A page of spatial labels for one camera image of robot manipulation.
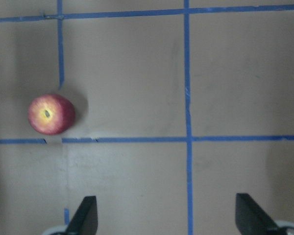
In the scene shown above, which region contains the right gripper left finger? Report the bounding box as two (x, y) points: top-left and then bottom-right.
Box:
(65, 196), (98, 235)

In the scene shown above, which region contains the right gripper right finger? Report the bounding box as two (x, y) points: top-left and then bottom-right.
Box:
(235, 193), (279, 235)

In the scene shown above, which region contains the red apple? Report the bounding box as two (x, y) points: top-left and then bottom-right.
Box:
(27, 94), (76, 135)

